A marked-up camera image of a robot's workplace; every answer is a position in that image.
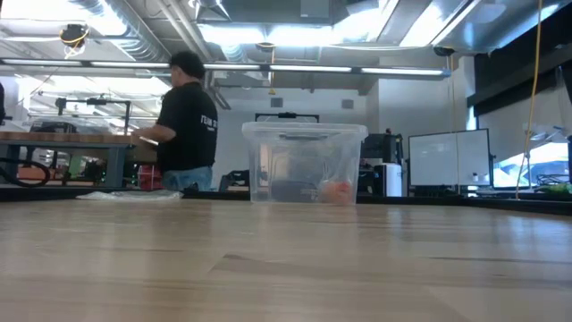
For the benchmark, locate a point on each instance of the orange item in box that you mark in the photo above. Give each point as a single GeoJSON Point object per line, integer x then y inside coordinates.
{"type": "Point", "coordinates": [336, 192]}

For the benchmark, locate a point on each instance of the clear plastic bag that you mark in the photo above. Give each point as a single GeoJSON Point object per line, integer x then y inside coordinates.
{"type": "Point", "coordinates": [129, 195]}

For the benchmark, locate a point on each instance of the black frame with camera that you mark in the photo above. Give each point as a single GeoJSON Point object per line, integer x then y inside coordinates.
{"type": "Point", "coordinates": [286, 115]}

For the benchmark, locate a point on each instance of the wooden workbench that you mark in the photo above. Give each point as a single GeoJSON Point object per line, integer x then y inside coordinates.
{"type": "Point", "coordinates": [67, 139]}

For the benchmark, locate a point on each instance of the long ceiling light strip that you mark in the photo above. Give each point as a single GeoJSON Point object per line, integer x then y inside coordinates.
{"type": "Point", "coordinates": [313, 68]}

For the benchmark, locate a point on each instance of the black chair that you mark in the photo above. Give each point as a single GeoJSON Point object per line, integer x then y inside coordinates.
{"type": "Point", "coordinates": [234, 181]}

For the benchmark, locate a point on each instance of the dark item in box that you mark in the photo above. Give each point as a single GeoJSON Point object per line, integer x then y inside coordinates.
{"type": "Point", "coordinates": [292, 191]}

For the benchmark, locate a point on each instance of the black machine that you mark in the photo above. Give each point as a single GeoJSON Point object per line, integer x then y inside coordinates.
{"type": "Point", "coordinates": [382, 147]}

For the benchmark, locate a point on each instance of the red crate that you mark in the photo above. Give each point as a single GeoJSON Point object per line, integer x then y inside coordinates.
{"type": "Point", "coordinates": [149, 178]}

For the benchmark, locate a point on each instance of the white canister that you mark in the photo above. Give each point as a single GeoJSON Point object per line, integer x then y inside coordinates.
{"type": "Point", "coordinates": [389, 181]}

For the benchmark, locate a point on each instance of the black ceiling camera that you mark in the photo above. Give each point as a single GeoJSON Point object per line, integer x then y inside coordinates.
{"type": "Point", "coordinates": [444, 51]}

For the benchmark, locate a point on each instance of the white monitor screen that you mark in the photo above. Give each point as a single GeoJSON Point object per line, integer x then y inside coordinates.
{"type": "Point", "coordinates": [449, 156]}

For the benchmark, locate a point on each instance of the green object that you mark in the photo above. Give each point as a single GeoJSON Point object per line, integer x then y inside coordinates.
{"type": "Point", "coordinates": [556, 188]}

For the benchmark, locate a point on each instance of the black table edge rail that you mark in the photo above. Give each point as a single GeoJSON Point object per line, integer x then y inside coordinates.
{"type": "Point", "coordinates": [44, 193]}

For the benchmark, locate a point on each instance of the person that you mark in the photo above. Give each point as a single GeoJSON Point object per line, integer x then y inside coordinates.
{"type": "Point", "coordinates": [187, 125]}

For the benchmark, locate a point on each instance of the clear plastic storage box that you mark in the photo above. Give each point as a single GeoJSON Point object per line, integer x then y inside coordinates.
{"type": "Point", "coordinates": [304, 161]}

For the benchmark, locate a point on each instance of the black gantry stand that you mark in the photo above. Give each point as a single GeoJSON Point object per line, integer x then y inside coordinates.
{"type": "Point", "coordinates": [127, 116]}

